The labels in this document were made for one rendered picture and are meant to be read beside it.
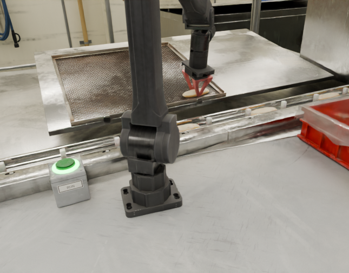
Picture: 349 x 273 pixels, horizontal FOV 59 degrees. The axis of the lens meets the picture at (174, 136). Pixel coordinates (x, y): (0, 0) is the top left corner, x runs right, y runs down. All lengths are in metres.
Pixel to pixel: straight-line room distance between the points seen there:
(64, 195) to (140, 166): 0.18
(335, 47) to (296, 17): 1.96
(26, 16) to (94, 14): 0.82
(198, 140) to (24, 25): 3.82
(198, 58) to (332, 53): 0.61
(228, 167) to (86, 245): 0.38
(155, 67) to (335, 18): 0.94
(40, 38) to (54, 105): 3.49
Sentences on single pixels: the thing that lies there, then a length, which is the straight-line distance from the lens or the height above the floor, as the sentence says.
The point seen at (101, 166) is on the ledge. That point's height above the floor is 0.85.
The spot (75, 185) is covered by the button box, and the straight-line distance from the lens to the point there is 0.68.
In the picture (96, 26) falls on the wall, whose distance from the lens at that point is 4.53.
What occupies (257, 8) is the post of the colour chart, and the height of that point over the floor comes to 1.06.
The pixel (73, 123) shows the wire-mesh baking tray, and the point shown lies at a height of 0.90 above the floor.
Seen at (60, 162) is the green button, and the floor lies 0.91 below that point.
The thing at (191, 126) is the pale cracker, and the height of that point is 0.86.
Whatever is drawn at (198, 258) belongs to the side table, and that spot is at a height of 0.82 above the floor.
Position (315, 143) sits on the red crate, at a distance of 0.91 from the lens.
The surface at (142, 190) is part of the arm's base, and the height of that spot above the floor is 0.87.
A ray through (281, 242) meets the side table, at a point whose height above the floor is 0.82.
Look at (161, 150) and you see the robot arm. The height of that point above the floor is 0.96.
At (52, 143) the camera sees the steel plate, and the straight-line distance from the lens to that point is 0.98.
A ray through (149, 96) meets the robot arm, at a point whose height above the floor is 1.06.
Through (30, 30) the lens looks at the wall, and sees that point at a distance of 4.47.
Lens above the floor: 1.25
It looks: 27 degrees down
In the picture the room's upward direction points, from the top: 2 degrees counter-clockwise
